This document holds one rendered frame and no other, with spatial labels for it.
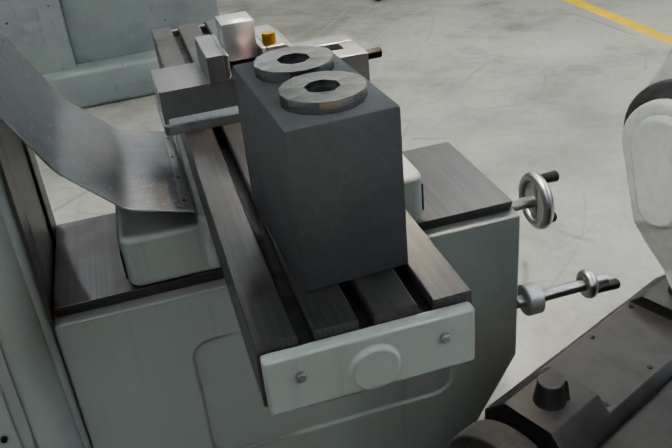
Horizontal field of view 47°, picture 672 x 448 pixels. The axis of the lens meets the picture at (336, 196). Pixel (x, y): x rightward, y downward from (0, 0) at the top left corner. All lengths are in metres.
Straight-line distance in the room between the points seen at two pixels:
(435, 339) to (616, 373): 0.50
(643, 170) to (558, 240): 1.67
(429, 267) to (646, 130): 0.31
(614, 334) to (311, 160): 0.72
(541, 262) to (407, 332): 1.77
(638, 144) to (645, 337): 0.44
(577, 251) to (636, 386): 1.40
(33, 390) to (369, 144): 0.71
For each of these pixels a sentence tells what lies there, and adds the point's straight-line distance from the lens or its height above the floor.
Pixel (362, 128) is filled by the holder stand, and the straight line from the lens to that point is 0.75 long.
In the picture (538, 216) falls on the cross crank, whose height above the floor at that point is 0.61.
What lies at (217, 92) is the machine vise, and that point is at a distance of 1.24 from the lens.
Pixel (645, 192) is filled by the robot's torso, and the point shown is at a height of 0.94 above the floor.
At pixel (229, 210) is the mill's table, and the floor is 0.93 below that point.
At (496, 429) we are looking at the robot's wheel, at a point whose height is 0.60.
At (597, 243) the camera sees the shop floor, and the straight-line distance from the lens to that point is 2.65.
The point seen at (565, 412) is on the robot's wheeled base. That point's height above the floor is 0.61.
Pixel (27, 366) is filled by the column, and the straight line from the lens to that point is 1.24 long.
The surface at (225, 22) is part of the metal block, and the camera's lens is 1.25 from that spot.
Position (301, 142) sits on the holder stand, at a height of 1.10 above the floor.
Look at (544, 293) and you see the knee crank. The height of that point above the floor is 0.52.
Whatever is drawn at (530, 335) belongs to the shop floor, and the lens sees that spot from 2.23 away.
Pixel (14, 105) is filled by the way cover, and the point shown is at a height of 1.04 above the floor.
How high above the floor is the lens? 1.41
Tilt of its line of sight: 29 degrees down
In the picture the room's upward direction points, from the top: 6 degrees counter-clockwise
